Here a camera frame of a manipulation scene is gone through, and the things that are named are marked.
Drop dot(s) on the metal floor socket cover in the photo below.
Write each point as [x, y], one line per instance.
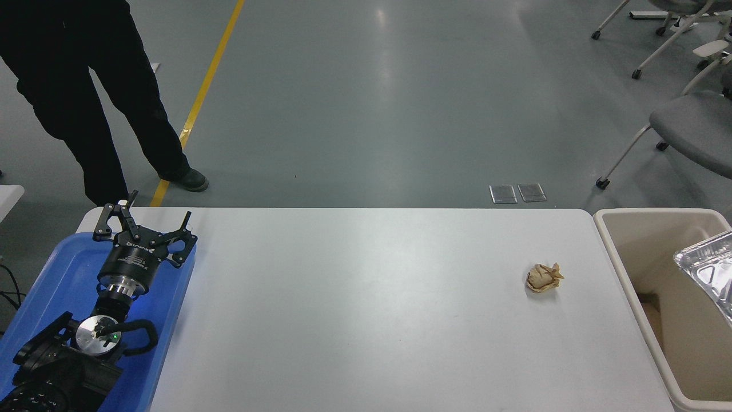
[532, 192]
[503, 193]

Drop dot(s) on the white frame office chair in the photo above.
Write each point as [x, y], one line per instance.
[666, 47]

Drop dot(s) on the large pale bin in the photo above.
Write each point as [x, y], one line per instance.
[646, 246]

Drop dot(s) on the blue plastic tray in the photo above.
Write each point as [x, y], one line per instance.
[63, 269]

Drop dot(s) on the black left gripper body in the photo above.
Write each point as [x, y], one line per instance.
[134, 257]

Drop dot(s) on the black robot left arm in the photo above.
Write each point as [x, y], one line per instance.
[51, 366]

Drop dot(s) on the crumpled tan paper ball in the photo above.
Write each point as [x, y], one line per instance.
[543, 278]

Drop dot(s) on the grey seat office chair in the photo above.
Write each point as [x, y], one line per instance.
[692, 126]

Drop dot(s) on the person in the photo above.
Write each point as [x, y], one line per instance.
[68, 86]

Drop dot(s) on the small white side table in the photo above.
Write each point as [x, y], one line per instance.
[8, 197]

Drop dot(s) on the silver foil tray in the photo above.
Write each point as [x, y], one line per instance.
[712, 274]

